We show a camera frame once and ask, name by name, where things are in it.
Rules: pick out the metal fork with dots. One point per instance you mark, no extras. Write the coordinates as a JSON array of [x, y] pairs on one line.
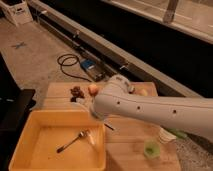
[[80, 135]]

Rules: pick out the green plastic cup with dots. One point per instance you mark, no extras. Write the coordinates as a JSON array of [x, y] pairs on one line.
[[151, 149]]

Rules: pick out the yellow plastic tray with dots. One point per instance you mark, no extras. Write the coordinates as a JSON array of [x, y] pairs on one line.
[[47, 130]]

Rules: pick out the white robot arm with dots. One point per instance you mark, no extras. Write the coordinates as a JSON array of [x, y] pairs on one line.
[[192, 115]]

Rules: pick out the orange fruit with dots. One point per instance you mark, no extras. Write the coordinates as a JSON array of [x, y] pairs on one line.
[[93, 90]]

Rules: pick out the white paper cup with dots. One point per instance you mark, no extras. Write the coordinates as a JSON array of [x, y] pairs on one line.
[[165, 136]]

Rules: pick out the blue power device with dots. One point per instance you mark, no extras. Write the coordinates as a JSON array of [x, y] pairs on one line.
[[92, 69]]

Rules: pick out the black chair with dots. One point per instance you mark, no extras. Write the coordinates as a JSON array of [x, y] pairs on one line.
[[15, 106]]

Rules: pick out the dark grape bunch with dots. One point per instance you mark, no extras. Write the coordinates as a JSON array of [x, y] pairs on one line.
[[76, 93]]

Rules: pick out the white storage box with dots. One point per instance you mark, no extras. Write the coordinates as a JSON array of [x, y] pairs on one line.
[[18, 13]]

